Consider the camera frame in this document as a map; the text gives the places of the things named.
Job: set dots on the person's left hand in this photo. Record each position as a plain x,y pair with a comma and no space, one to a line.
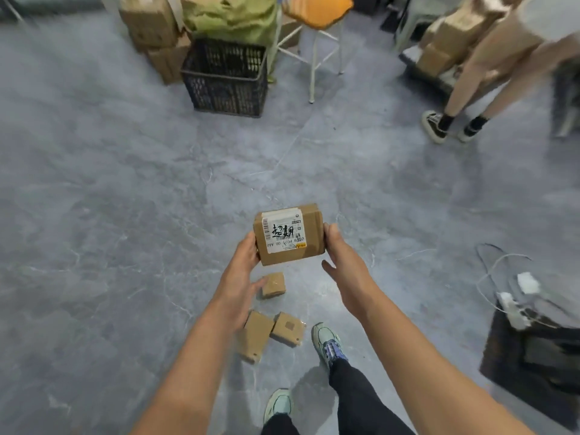
238,289

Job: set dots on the person's right hand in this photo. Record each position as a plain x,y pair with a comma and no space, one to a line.
353,280

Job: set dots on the small cube brown box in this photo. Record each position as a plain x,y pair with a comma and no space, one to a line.
274,285

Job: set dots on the wide brown box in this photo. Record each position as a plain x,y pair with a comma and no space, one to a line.
256,337

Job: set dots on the brown box bold script label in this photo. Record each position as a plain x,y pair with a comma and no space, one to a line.
315,235

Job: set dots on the small brown box square mark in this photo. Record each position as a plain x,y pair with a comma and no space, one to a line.
287,330

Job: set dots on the heap of large cardboard boxes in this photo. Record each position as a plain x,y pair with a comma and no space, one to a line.
167,63

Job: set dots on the small brown cardboard box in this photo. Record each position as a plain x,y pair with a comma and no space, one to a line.
147,22

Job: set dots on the person's right forearm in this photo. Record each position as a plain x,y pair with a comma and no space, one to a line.
439,380

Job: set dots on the person's left forearm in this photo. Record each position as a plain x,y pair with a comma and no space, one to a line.
181,380

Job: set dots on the person's right shoe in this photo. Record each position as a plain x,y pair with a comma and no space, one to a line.
328,344

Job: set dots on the person's right leg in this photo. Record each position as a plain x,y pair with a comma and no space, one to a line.
362,398

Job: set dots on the person's leg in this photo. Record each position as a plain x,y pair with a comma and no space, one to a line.
281,425
362,398

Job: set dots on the person's left leg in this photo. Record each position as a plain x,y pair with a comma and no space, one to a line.
281,425

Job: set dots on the white crumpled paper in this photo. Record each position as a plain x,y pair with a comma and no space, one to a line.
529,283

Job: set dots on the black storage crate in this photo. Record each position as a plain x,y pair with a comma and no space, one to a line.
224,81

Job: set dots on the yellow green plastic bag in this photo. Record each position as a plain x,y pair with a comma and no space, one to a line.
226,18

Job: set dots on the white chair with orange seat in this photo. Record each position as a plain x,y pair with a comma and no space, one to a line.
317,9

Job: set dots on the green plastic stool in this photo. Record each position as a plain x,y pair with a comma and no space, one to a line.
417,13

